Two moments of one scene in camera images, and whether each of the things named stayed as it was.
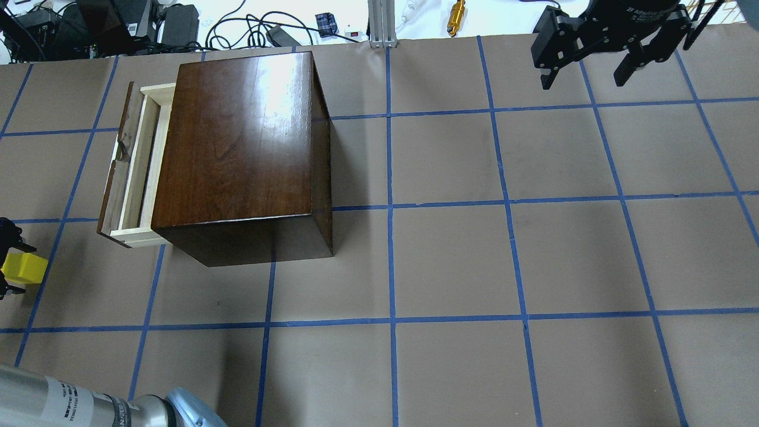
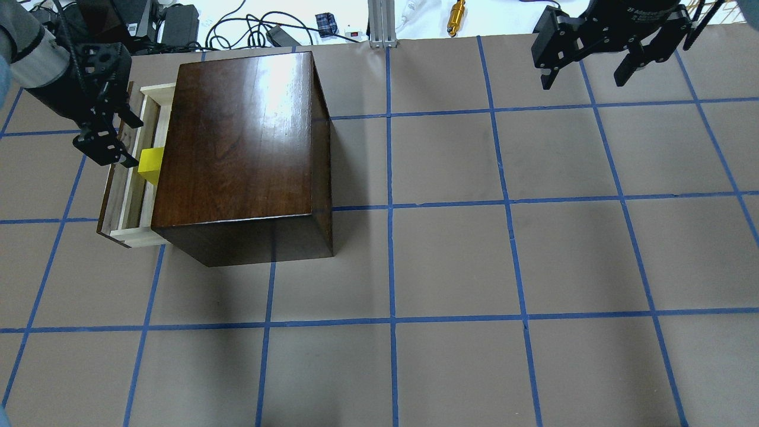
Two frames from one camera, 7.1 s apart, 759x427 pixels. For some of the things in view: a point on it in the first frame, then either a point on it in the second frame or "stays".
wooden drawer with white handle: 130,200 stays
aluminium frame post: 382,24 stays
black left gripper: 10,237 -> 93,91
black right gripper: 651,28 stays
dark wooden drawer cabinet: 244,174 stays
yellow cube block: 21,268 -> 150,161
